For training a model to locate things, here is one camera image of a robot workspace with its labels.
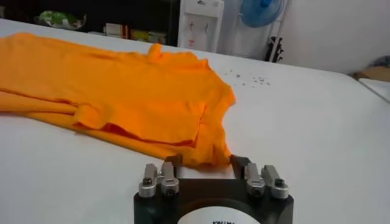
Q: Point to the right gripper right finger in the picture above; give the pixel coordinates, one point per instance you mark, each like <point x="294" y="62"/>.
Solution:
<point x="254" y="179"/>

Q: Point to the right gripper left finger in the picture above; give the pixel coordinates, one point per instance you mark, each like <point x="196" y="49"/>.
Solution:
<point x="167" y="179"/>

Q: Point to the orange t-shirt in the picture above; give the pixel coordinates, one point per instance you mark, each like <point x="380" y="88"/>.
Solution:
<point x="122" y="91"/>

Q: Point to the large white table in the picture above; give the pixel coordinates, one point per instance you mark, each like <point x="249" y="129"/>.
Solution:
<point x="304" y="137"/>

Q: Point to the white green medicine box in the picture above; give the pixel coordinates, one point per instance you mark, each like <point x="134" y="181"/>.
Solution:
<point x="157" y="37"/>

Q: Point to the yellow green medicine box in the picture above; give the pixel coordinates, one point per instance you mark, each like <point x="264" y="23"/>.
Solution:
<point x="140" y="35"/>

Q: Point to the small white side table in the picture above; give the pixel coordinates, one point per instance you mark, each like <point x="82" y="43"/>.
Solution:
<point x="377" y="88"/>

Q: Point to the red white medicine box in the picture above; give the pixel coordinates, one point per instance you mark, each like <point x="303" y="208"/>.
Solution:
<point x="115" y="30"/>

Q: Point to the white water dispenser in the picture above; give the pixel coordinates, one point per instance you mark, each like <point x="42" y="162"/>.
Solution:
<point x="199" y="24"/>

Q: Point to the red-rimmed cardboard box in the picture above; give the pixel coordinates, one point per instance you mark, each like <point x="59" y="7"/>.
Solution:
<point x="374" y="74"/>

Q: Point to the black shelf unit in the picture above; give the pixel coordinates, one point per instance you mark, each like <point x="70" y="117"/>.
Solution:
<point x="122" y="12"/>

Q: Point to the bowl with green fruit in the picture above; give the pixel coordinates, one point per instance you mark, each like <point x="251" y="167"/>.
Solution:
<point x="61" y="19"/>

